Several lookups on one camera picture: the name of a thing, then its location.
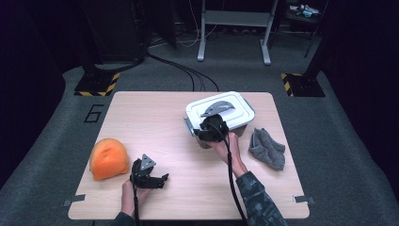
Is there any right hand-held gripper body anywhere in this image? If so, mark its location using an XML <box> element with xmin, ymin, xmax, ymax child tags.
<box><xmin>200</xmin><ymin>101</ymin><xmax>236</xmax><ymax>142</ymax></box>

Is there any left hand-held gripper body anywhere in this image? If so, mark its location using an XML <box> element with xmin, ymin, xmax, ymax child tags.
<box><xmin>131</xmin><ymin>153</ymin><xmax>157</xmax><ymax>188</ymax></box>

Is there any brown transparent storage box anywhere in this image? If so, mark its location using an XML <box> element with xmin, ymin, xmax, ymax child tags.
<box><xmin>183</xmin><ymin>117</ymin><xmax>248</xmax><ymax>150</ymax></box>

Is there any white lid with grey handle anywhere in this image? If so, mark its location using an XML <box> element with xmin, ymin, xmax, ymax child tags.
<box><xmin>184</xmin><ymin>90</ymin><xmax>256</xmax><ymax>131</ymax></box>

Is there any orange plush toy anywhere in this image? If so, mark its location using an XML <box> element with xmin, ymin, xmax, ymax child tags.
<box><xmin>88</xmin><ymin>137</ymin><xmax>130</xmax><ymax>182</ymax></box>

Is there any grey towel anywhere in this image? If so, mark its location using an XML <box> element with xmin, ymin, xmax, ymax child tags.
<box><xmin>248</xmin><ymin>127</ymin><xmax>286</xmax><ymax>171</ymax></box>

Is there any person's left hand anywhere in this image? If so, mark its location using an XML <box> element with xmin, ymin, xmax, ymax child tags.
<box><xmin>121</xmin><ymin>179</ymin><xmax>152</xmax><ymax>218</ymax></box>

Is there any person's right hand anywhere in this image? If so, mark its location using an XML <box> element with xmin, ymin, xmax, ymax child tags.
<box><xmin>206</xmin><ymin>131</ymin><xmax>248</xmax><ymax>178</ymax></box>

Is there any black yellow striped stand base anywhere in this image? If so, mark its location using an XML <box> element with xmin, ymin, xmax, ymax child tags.
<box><xmin>73</xmin><ymin>73</ymin><xmax>121</xmax><ymax>97</ymax></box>
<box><xmin>280</xmin><ymin>73</ymin><xmax>327</xmax><ymax>98</ymax></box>

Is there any black cabinet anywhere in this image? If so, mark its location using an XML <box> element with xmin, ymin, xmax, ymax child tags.
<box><xmin>79</xmin><ymin>0</ymin><xmax>149</xmax><ymax>64</ymax></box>

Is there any cluttered dark shelf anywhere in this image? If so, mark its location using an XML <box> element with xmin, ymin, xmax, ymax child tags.
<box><xmin>286</xmin><ymin>0</ymin><xmax>328</xmax><ymax>32</ymax></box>

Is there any left hand-held gripper black cable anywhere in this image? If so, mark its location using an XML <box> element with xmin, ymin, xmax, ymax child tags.
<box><xmin>132</xmin><ymin>174</ymin><xmax>141</xmax><ymax>226</ymax></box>

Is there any hand-held gripper black cable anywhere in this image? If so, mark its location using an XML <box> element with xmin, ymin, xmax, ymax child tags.
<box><xmin>132</xmin><ymin>174</ymin><xmax>141</xmax><ymax>226</ymax></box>
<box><xmin>212</xmin><ymin>122</ymin><xmax>249</xmax><ymax>226</ymax></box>

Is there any right hand-held gripper black cable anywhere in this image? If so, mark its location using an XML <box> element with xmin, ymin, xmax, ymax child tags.
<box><xmin>212</xmin><ymin>122</ymin><xmax>249</xmax><ymax>226</ymax></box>

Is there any black floor cable bundle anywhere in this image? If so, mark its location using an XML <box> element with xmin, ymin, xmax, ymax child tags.
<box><xmin>147</xmin><ymin>53</ymin><xmax>220</xmax><ymax>92</ymax></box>

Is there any grey table edge bracket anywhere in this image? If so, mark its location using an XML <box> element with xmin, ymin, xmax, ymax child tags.
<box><xmin>293</xmin><ymin>195</ymin><xmax>315</xmax><ymax>205</ymax></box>
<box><xmin>61</xmin><ymin>193</ymin><xmax>87</xmax><ymax>207</ymax></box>

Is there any white hanging cable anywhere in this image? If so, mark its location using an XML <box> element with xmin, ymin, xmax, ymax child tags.
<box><xmin>177</xmin><ymin>0</ymin><xmax>218</xmax><ymax>49</ymax></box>

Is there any white metal desk frame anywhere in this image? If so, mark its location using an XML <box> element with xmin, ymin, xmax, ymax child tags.
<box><xmin>197</xmin><ymin>0</ymin><xmax>279</xmax><ymax>66</ymax></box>

